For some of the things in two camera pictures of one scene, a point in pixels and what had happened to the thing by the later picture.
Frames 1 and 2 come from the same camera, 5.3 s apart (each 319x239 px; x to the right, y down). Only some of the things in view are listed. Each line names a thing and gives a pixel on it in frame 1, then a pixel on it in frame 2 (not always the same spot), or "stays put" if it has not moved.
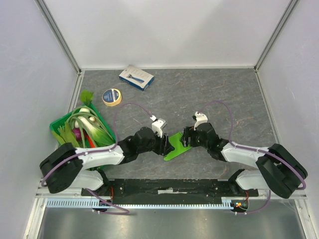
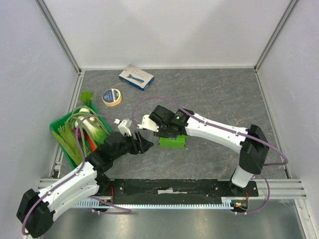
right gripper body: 190,137 to 154,119
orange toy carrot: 89,141 stays put
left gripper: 165,146 to 140,147
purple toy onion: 77,132 stays put
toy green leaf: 86,97 stays put
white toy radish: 84,110 stays put
